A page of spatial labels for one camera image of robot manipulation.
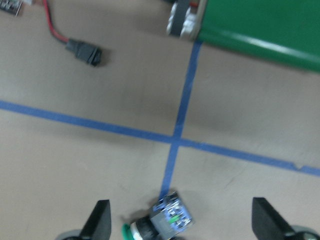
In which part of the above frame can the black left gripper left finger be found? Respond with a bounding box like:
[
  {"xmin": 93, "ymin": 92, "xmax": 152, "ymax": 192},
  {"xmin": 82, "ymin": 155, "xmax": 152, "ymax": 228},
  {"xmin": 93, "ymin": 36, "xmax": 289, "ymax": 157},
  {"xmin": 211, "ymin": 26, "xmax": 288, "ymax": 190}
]
[{"xmin": 79, "ymin": 199, "xmax": 112, "ymax": 240}]

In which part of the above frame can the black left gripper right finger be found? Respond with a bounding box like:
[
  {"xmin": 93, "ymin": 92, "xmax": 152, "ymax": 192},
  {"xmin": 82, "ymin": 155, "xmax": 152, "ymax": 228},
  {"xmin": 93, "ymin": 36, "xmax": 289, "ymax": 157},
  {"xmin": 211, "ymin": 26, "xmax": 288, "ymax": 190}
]
[{"xmin": 251, "ymin": 197, "xmax": 296, "ymax": 240}]

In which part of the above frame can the green push button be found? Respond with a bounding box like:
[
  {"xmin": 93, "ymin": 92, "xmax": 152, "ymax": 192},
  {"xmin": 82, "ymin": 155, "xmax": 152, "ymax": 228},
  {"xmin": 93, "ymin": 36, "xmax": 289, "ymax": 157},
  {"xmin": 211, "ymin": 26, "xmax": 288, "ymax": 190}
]
[{"xmin": 121, "ymin": 191, "xmax": 194, "ymax": 240}]

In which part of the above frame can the green conveyor belt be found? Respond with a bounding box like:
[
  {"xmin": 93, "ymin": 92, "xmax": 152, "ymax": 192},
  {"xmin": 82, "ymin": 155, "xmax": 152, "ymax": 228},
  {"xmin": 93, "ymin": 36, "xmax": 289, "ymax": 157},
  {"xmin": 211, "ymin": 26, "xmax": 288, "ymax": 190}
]
[{"xmin": 166, "ymin": 0, "xmax": 320, "ymax": 72}]

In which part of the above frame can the red black power cable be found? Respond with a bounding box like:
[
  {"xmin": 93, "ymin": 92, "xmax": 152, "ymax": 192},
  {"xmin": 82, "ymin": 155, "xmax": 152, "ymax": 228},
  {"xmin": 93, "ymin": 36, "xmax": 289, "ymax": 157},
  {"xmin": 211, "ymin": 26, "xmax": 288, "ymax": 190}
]
[{"xmin": 41, "ymin": 0, "xmax": 103, "ymax": 68}]

